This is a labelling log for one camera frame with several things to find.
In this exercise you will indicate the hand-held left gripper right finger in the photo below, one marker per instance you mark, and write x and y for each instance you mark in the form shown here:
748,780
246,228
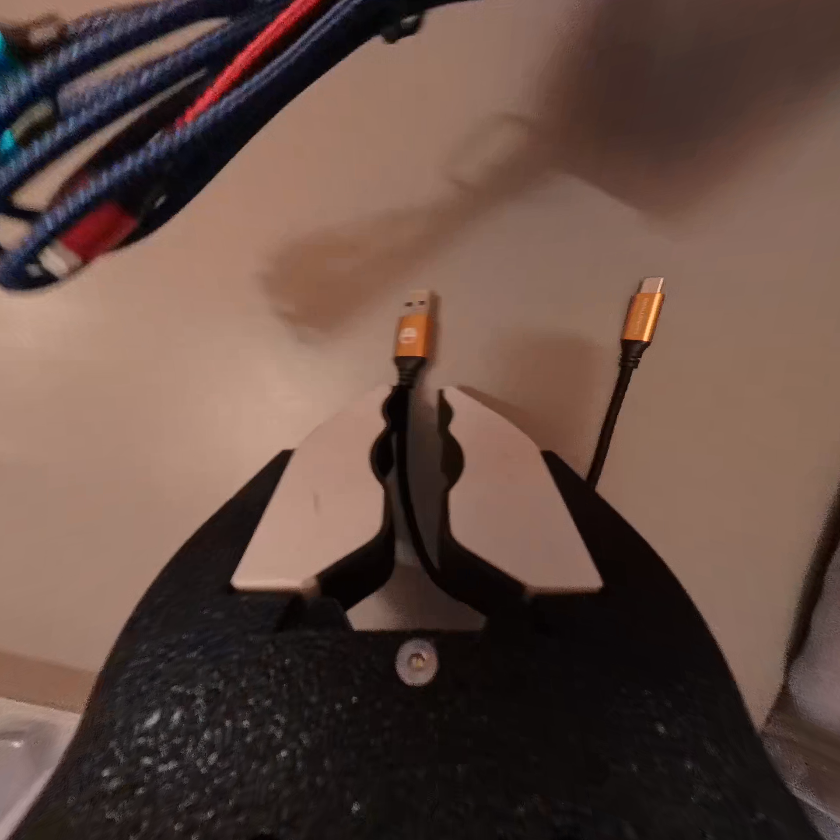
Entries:
518,518

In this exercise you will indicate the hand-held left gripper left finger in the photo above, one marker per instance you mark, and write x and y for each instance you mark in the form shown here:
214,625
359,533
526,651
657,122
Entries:
308,512

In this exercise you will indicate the white tray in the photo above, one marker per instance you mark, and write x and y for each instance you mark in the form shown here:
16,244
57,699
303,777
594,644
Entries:
33,741

